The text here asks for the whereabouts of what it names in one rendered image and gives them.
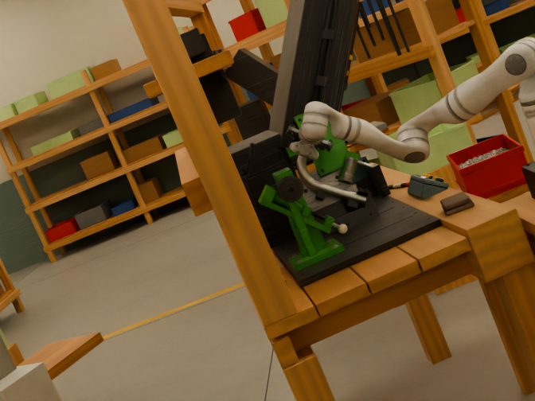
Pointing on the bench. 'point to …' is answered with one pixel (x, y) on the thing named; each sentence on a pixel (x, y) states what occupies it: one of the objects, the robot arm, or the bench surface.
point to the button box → (425, 186)
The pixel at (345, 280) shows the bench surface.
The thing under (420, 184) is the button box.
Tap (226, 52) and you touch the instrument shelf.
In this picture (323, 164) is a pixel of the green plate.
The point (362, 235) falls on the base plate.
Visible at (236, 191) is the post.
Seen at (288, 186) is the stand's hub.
